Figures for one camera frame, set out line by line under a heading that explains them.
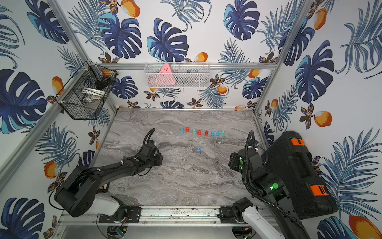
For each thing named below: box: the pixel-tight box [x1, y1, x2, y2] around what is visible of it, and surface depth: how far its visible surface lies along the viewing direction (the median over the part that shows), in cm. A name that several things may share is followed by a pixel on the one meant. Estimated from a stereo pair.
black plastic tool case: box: [264, 130, 338, 220], surface depth 66 cm
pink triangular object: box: [150, 62, 176, 86], surface depth 92 cm
